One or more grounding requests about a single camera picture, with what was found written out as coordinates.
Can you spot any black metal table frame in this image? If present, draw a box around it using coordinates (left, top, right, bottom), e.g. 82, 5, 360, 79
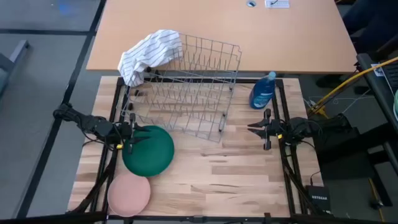
67, 76, 335, 224

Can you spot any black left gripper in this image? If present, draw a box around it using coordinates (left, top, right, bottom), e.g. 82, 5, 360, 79
119, 113, 152, 156

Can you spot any yellow cable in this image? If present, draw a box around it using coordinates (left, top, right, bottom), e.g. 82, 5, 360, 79
307, 56, 398, 114

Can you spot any black Netgear network switch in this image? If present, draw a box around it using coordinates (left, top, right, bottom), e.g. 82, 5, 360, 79
305, 185, 332, 212

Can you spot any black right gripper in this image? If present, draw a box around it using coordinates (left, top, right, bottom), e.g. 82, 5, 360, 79
248, 108, 284, 151

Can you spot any person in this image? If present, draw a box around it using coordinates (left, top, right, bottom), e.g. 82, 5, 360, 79
315, 0, 398, 90

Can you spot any pink plate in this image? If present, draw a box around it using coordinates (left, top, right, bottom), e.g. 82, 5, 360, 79
107, 173, 152, 218

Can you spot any blue dish soap bottle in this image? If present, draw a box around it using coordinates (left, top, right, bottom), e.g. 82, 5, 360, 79
248, 71, 277, 110

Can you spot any black castor wheel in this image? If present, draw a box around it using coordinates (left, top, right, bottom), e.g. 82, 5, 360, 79
369, 198, 384, 210

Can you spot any black side desk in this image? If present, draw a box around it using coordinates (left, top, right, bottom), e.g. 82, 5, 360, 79
356, 52, 398, 175

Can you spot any grey bench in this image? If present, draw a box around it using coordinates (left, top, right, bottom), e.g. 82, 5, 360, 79
0, 39, 30, 94

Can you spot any grey wire dish rack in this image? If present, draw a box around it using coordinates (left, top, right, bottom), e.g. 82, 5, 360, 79
119, 32, 243, 144

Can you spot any white power strip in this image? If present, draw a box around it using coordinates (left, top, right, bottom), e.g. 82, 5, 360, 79
264, 0, 290, 9

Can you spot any white striped dish cloth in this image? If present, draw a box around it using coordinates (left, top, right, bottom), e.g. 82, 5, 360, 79
117, 29, 183, 88

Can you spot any orange wooden desk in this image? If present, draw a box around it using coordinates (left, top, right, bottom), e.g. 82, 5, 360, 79
86, 0, 358, 75

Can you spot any dark green plate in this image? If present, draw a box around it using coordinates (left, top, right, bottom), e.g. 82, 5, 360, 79
121, 125, 175, 177

